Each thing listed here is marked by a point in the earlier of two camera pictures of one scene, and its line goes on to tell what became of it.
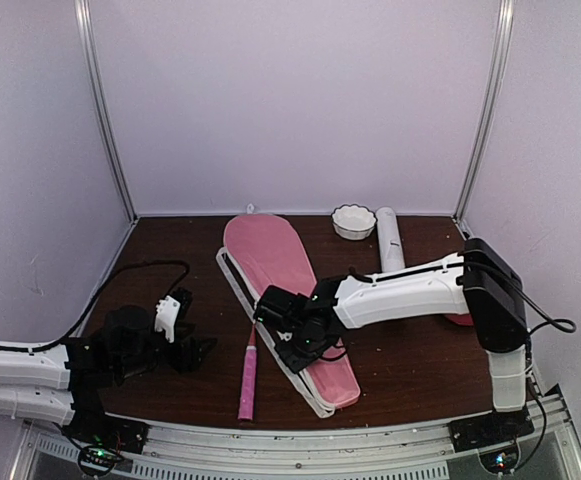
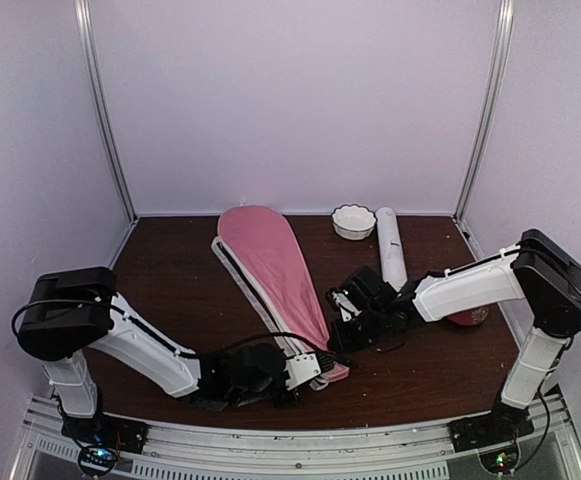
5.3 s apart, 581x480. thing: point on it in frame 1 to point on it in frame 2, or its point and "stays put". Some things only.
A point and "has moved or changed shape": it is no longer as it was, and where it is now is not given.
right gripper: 297,363 to 337,338
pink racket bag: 259,252 has moved or changed shape
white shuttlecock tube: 389,240 stays put
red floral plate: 462,319 stays put
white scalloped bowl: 353,222 stays put
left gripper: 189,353 to 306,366
